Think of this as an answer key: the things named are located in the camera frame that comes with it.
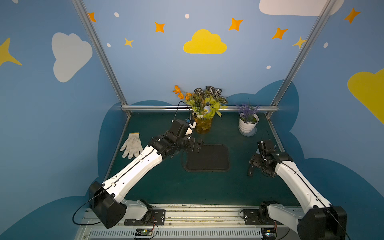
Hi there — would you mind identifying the right controller board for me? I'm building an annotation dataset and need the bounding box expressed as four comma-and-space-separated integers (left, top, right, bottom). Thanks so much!
261, 229, 277, 240

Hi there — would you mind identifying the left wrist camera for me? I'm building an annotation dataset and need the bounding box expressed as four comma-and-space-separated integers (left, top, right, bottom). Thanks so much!
170, 120, 196, 138

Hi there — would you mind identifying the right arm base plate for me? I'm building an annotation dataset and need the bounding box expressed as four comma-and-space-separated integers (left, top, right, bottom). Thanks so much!
240, 209, 282, 226

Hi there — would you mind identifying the black cutting board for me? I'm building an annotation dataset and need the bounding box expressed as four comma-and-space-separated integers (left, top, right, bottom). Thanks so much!
181, 145, 231, 173

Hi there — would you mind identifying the aluminium frame rail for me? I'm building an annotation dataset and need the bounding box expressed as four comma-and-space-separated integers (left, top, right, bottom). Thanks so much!
121, 104, 280, 113

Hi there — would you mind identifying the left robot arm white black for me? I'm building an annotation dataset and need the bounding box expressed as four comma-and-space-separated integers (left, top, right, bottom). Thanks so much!
89, 132, 203, 229

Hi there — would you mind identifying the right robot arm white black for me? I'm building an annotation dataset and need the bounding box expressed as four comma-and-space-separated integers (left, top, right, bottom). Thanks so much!
241, 140, 349, 240

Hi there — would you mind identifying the flower bouquet in amber vase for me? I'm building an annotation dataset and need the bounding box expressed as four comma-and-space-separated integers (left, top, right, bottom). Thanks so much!
173, 85, 228, 134

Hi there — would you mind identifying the white work glove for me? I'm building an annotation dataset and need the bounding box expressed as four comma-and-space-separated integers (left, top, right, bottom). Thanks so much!
120, 133, 143, 159

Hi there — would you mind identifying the controller board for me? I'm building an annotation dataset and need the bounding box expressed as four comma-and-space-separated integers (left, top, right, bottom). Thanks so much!
261, 229, 277, 240
134, 229, 154, 239

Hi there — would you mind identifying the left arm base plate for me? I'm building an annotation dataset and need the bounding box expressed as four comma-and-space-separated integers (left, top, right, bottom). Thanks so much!
124, 210, 166, 226

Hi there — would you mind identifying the lavender plant in white pot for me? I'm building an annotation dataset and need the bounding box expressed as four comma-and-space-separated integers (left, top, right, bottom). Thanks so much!
236, 102, 260, 137

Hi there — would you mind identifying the left controller board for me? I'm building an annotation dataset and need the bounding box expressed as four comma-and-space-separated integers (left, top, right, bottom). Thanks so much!
134, 229, 154, 239

